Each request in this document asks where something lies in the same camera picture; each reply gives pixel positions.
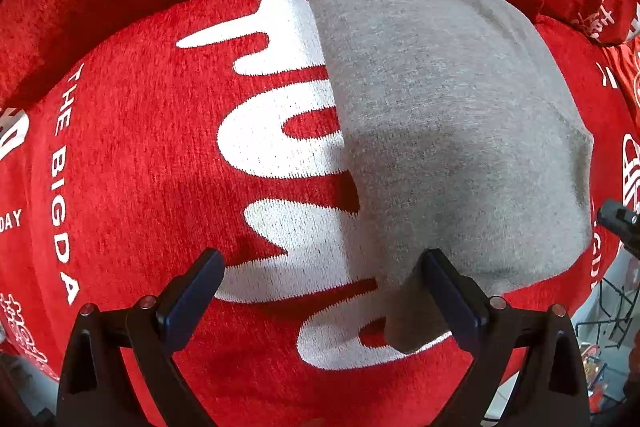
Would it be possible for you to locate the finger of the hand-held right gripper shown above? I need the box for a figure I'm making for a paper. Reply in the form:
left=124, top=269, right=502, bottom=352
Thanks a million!
left=596, top=200, right=640, bottom=254

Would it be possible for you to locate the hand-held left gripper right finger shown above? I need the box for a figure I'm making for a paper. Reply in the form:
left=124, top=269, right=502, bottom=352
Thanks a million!
left=423, top=249, right=591, bottom=427

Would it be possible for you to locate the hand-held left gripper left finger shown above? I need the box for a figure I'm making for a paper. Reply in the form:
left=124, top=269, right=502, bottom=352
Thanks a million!
left=56, top=248, right=225, bottom=427

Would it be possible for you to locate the grey knit garment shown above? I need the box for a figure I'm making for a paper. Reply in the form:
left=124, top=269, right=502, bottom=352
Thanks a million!
left=291, top=0, right=595, bottom=354

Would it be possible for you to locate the red printed sofa cover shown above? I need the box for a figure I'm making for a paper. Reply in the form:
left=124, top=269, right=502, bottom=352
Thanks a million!
left=0, top=0, right=640, bottom=427

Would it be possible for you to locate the black wire rack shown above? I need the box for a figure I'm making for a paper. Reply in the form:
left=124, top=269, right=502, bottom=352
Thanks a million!
left=575, top=257, right=640, bottom=427

